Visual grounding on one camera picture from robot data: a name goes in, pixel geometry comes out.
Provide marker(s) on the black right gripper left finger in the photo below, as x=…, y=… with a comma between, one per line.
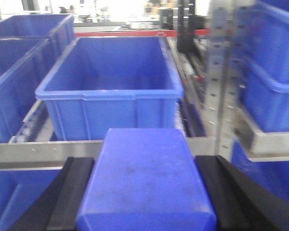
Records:
x=57, y=207

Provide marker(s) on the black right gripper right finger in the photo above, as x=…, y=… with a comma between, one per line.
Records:
x=240, y=203

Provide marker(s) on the blue bottle without cap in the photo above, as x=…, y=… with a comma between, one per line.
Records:
x=145, y=179

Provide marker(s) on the blue bin lower left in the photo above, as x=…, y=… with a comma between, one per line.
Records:
x=18, y=190

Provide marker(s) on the blue bin lower right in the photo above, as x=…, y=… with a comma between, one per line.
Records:
x=273, y=176

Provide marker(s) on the blue target bin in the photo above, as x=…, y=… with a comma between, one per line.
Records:
x=101, y=83

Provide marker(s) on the blue bin left neighbour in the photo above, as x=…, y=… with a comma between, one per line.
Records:
x=23, y=65

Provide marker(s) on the blue bin neighbour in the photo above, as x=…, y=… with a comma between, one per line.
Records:
x=23, y=65
x=266, y=63

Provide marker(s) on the blue bin right neighbour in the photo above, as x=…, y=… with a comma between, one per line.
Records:
x=266, y=63

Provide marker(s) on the blue bin back left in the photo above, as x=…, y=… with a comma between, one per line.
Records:
x=57, y=28

